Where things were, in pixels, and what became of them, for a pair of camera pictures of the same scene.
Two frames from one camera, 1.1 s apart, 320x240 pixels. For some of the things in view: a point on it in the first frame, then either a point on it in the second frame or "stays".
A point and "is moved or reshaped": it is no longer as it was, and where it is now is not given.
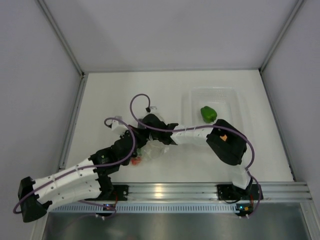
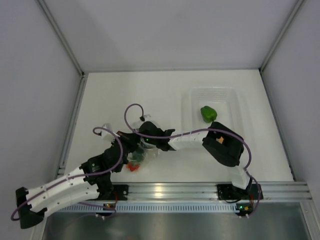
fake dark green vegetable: x=139 y=151 → x=138 y=157
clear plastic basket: x=227 y=101 stays
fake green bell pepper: x=209 y=114 stays
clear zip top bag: x=152 y=148 is moved or reshaped
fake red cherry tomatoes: x=134 y=161 → x=132 y=168
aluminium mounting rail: x=287 y=191 stays
